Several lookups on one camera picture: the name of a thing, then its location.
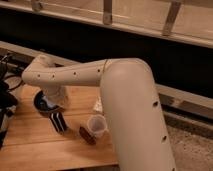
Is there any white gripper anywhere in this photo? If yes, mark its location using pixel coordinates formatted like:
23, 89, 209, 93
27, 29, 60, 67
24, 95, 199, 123
44, 86, 69, 108

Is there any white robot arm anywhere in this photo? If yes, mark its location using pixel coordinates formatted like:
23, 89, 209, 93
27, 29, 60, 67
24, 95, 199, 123
22, 55, 177, 171

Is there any black round frying pan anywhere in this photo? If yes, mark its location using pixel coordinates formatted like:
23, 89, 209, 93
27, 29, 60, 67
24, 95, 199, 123
33, 91, 62, 113

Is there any white tube bottle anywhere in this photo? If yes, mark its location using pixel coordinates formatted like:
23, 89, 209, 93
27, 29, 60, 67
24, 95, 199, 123
93, 97, 103, 113

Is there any clear plastic cup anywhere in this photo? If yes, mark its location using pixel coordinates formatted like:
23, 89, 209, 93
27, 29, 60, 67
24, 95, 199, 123
87, 115, 107, 138

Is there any black equipment with cables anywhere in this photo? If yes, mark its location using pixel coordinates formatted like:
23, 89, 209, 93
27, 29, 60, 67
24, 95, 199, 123
0, 55, 18, 149

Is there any metal rail bracket middle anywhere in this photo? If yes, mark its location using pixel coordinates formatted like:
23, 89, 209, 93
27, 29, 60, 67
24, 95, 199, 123
102, 0, 112, 25

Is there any metal rail bracket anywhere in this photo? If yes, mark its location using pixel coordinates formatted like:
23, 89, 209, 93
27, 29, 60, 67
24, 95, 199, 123
162, 0, 182, 36
102, 0, 112, 25

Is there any metal rail bracket right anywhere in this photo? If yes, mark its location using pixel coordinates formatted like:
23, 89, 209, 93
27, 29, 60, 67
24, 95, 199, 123
162, 0, 182, 36

